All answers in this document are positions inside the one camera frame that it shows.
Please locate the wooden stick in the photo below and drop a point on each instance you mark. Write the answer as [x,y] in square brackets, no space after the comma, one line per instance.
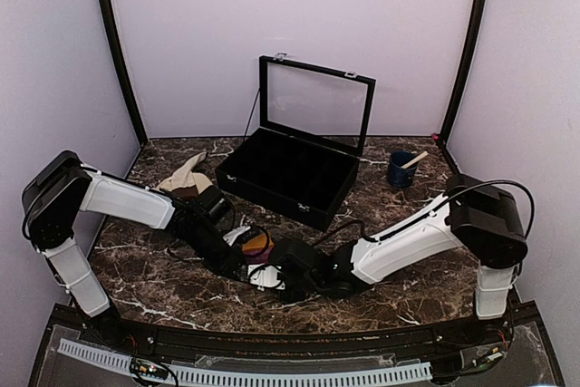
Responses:
[415,160]

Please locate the black left corner post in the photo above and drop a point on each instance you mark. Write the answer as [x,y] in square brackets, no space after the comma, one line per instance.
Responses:
[121,70]

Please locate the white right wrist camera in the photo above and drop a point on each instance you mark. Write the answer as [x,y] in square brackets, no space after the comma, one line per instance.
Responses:
[265,277]

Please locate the dark blue mug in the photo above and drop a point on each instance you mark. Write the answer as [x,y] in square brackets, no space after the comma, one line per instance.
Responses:
[397,176]

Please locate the beige cloth hat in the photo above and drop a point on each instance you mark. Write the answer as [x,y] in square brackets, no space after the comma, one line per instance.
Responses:
[185,182]

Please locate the black display case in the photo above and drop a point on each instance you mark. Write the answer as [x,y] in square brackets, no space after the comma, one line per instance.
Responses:
[303,158]

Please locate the black front frame rail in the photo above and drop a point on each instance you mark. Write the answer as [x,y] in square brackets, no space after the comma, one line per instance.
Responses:
[438,342]

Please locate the black right corner post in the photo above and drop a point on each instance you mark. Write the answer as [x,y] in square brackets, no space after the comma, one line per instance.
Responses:
[465,62]

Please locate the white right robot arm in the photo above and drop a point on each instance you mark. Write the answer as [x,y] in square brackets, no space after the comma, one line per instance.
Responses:
[481,216]

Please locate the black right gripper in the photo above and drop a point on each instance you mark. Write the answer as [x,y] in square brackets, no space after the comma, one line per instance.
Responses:
[292,297]

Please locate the black corner post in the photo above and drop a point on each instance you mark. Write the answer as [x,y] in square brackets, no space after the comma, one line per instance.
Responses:
[465,62]
[121,70]

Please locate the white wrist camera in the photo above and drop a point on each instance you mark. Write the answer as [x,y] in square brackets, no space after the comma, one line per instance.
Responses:
[265,277]
[239,235]

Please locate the white slotted cable duct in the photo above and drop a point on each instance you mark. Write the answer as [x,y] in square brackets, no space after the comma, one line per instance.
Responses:
[230,371]

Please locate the maroon purple striped sock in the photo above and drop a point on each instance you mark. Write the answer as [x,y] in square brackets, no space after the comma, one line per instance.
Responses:
[257,249]

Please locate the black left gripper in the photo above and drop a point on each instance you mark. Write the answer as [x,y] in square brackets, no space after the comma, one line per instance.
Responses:
[234,258]

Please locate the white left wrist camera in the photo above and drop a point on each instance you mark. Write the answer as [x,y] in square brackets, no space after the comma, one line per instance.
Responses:
[239,235]

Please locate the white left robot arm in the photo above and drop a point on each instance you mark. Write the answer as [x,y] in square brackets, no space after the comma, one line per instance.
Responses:
[67,187]

